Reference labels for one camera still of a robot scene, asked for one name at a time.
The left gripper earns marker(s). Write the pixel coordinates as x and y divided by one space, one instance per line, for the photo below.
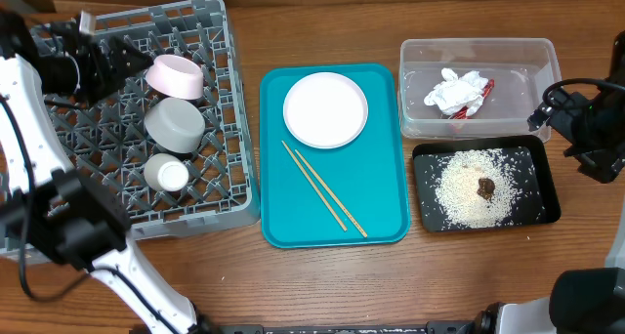
104 61

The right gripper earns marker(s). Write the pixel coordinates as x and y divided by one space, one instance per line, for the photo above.
602 164

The small pink bowl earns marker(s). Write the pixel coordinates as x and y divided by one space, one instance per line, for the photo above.
176 77

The grey bowl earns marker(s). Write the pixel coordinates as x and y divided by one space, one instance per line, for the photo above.
175 124

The red snack wrapper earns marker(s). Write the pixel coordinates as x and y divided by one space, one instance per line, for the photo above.
462 113

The brown food scrap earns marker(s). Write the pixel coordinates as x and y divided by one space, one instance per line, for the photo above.
486 188

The white napkin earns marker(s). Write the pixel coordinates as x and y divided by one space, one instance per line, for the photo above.
455 91

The pile of rice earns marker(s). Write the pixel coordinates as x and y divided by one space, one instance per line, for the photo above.
447 186

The white cup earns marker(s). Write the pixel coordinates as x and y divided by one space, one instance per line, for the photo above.
165 172

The large white plate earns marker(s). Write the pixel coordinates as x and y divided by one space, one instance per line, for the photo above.
325 110

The wooden chopstick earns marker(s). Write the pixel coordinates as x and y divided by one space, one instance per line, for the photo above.
314 186
333 195

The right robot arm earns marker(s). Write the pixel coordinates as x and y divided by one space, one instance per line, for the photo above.
581 301

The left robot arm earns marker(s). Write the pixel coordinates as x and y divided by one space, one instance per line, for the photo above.
69 217

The black waste tray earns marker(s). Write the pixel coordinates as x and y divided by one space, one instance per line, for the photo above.
538 156

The grey plastic dish rack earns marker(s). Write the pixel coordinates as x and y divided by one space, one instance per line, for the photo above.
108 141

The clear plastic bin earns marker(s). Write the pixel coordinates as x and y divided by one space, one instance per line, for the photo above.
521 69

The teal serving tray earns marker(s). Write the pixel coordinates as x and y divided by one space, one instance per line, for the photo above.
368 175

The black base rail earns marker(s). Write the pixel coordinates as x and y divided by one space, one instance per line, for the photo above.
433 327

